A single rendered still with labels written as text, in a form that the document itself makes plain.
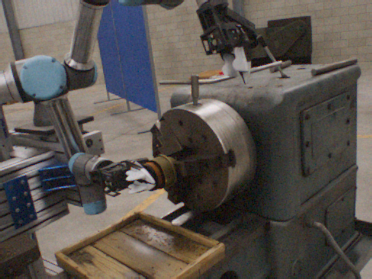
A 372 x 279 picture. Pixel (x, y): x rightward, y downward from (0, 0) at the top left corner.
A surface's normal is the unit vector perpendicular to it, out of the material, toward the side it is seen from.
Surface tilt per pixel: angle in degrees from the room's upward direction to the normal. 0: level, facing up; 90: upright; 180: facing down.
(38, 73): 90
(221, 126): 48
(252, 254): 88
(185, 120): 90
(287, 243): 90
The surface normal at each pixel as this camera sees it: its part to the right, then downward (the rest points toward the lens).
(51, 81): 0.45, 0.19
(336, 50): -0.47, 0.30
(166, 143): 0.47, -0.51
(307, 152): 0.70, 0.12
